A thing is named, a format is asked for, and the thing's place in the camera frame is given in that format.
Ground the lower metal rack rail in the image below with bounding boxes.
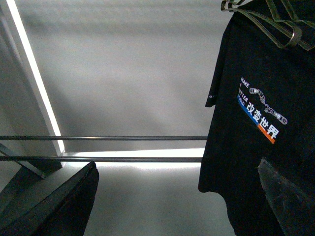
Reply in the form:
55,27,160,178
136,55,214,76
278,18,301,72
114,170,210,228
0,156,202,163

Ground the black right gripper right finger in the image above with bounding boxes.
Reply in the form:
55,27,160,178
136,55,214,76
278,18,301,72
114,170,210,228
258,158,315,236

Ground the olive green clothes hanger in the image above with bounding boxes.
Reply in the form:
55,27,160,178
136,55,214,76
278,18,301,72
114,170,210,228
221,0,315,51

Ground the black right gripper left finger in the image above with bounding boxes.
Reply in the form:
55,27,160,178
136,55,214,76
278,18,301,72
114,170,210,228
0,161,99,236

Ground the black printed t-shirt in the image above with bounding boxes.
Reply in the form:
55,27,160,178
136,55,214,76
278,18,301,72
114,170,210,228
198,12,315,236

